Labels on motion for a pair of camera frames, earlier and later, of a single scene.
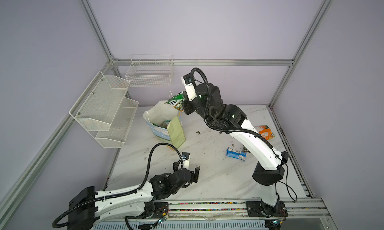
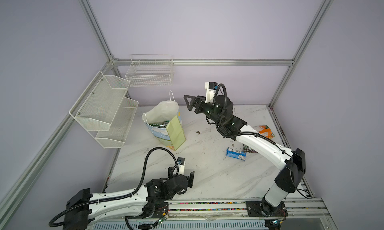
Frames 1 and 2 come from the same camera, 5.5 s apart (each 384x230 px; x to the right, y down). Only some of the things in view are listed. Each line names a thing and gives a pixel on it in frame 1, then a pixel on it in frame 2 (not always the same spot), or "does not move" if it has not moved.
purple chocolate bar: (245, 150) does not move
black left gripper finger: (196, 172) → (190, 181)
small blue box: (235, 154) does not move
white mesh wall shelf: (104, 111) does not move
